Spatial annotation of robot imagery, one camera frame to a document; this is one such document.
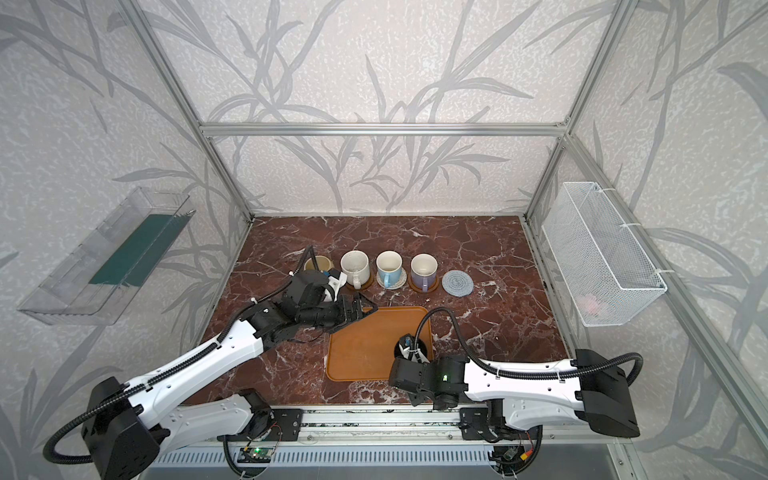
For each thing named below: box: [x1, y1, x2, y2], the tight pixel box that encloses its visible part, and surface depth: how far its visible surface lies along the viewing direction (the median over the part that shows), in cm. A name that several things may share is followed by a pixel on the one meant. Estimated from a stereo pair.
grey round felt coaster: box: [442, 269, 474, 298], surface depth 101 cm
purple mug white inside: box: [410, 253, 439, 293], surface depth 98 cm
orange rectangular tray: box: [326, 306, 434, 381], surface depth 86 cm
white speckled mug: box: [340, 250, 370, 290], surface depth 98 cm
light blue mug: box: [376, 250, 403, 289], surface depth 97 cm
